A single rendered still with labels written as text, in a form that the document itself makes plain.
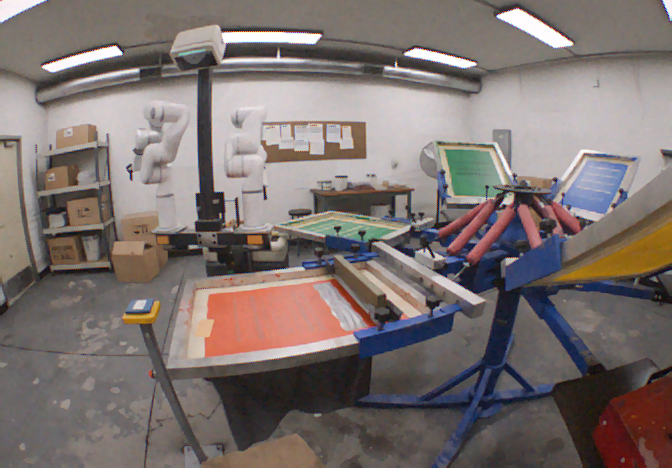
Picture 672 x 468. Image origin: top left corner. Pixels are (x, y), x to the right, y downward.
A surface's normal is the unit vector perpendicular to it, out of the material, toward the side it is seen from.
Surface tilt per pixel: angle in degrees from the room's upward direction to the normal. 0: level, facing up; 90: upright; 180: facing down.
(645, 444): 0
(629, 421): 0
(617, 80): 90
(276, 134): 88
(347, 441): 0
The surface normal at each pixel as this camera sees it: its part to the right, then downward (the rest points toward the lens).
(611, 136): -0.94, 0.08
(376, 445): -0.02, -0.98
